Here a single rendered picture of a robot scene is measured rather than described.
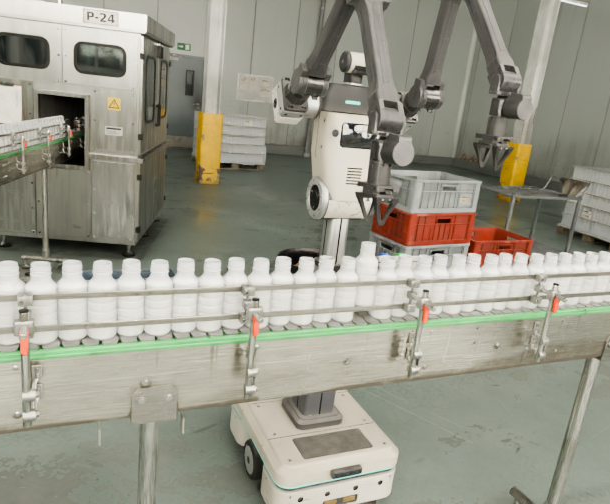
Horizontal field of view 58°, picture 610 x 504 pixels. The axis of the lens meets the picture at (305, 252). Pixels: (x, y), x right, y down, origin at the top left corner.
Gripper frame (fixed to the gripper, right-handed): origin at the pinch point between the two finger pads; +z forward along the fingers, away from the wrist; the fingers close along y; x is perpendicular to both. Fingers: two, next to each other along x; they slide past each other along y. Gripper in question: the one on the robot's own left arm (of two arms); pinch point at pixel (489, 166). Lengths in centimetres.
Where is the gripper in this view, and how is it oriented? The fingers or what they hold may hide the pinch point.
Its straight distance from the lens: 176.5
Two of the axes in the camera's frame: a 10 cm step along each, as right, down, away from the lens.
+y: -3.9, -2.9, 8.7
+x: -9.1, 0.2, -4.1
